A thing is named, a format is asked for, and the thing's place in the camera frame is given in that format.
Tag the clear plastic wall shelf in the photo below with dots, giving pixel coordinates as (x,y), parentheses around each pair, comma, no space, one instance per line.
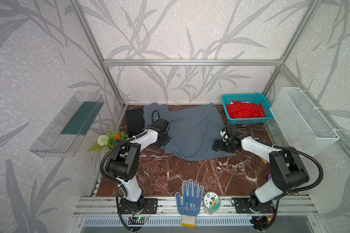
(66,132)

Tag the red t shirt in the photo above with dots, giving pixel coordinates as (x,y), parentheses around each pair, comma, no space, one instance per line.
(237,110)

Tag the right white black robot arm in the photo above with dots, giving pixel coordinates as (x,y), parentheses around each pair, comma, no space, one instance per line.
(288,172)

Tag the white wire mesh basket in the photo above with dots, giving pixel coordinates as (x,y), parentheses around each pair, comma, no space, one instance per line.
(301,122)

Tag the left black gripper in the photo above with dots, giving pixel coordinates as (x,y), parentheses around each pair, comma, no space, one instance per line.
(164,139)

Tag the folded black t shirt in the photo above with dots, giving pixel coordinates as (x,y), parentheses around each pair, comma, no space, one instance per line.
(134,121)

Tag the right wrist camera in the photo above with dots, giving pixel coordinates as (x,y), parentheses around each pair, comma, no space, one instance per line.
(225,134)

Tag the round tin with cartoon label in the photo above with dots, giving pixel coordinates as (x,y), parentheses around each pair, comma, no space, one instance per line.
(211,203)

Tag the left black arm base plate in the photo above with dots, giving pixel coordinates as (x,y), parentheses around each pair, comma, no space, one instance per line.
(143,205)

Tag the aluminium front rail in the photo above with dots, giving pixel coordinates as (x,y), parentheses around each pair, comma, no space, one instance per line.
(167,206)

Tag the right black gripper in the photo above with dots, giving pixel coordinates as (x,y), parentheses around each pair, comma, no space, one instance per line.
(221,145)

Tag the grey t shirt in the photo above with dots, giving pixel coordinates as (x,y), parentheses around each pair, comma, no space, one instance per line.
(192,131)

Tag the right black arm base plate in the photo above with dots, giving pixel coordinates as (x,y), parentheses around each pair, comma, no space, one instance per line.
(252,206)

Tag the blue dotted work glove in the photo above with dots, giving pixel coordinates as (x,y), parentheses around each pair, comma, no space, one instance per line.
(189,202)

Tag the green circuit board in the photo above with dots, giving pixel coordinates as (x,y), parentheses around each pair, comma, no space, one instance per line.
(138,220)

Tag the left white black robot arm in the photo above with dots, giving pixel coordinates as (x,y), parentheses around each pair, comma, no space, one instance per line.
(121,162)

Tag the potted artificial flower plant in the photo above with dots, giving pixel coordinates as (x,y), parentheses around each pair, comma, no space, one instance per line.
(105,142)

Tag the teal plastic basket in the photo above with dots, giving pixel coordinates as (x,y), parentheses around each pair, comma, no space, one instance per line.
(254,98)

